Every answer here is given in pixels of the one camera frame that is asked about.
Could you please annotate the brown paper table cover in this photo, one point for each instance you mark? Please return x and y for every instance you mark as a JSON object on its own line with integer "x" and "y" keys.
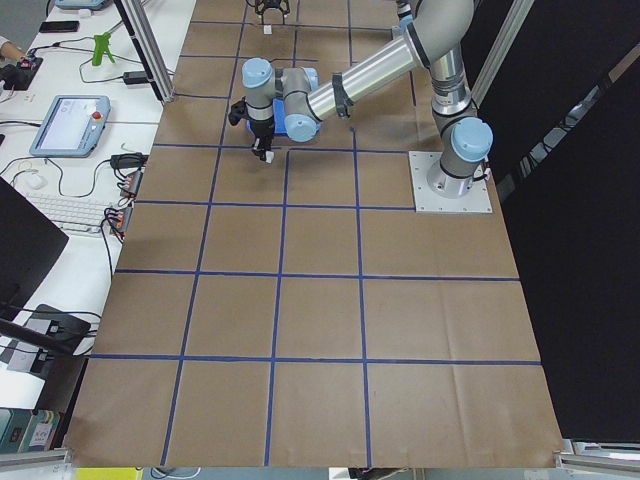
{"x": 302, "y": 313}

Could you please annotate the black monitor stand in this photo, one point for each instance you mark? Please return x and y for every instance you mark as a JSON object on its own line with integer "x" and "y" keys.
{"x": 48, "y": 329}

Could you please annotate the aluminium frame post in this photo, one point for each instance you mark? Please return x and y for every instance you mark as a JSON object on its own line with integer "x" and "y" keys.
{"x": 140, "y": 32}

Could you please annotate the green handled reacher grabber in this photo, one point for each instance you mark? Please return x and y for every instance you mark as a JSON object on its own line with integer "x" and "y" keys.
{"x": 101, "y": 49}

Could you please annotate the teach pendant tablet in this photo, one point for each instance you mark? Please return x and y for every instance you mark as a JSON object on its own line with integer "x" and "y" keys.
{"x": 72, "y": 127}

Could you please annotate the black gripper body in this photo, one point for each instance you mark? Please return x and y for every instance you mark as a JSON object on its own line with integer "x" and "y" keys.
{"x": 261, "y": 130}
{"x": 270, "y": 7}

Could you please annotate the white keyboard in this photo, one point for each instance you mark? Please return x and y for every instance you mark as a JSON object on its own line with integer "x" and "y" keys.
{"x": 72, "y": 215}

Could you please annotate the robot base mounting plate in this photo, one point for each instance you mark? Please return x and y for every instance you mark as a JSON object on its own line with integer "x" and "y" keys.
{"x": 435, "y": 192}

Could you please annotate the black power adapter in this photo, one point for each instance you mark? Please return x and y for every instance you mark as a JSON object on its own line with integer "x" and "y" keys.
{"x": 128, "y": 160}
{"x": 134, "y": 77}

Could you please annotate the blue plastic tray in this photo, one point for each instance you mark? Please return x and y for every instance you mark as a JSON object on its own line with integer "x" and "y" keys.
{"x": 280, "y": 120}

